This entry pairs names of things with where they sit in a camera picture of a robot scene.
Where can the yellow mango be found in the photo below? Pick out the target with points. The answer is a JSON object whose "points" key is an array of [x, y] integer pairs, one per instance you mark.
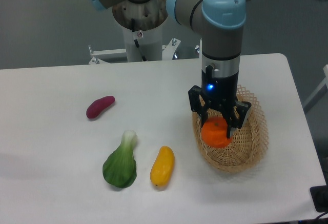
{"points": [[163, 167]]}

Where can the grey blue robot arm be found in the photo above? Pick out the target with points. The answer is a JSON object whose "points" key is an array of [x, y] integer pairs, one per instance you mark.
{"points": [[220, 25]]}

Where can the green bok choy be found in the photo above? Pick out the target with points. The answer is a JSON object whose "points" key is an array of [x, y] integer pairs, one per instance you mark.
{"points": [[119, 169]]}

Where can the black device at table edge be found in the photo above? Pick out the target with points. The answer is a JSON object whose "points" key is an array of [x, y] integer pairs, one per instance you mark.
{"points": [[319, 198]]}

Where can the woven wicker basket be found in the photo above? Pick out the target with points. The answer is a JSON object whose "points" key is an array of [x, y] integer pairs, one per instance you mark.
{"points": [[249, 144]]}

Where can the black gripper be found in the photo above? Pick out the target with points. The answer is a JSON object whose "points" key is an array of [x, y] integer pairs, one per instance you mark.
{"points": [[219, 94]]}

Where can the orange fruit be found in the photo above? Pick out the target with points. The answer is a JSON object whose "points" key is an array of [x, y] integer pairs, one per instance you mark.
{"points": [[214, 132]]}

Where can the purple sweet potato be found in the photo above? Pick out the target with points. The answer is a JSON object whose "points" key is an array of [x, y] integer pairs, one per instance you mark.
{"points": [[99, 105]]}

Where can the white frame at right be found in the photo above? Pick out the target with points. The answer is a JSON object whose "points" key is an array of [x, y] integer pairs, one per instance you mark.
{"points": [[317, 94]]}

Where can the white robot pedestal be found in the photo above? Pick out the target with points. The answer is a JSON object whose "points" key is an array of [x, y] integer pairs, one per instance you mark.
{"points": [[142, 27]]}

